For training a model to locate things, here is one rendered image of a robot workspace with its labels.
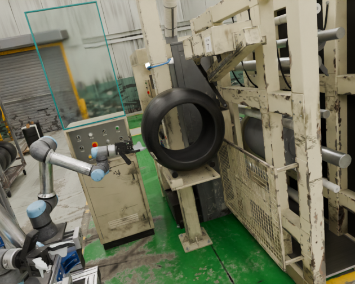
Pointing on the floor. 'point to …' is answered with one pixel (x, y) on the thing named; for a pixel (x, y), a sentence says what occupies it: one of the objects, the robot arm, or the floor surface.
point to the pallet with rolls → (31, 135)
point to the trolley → (3, 147)
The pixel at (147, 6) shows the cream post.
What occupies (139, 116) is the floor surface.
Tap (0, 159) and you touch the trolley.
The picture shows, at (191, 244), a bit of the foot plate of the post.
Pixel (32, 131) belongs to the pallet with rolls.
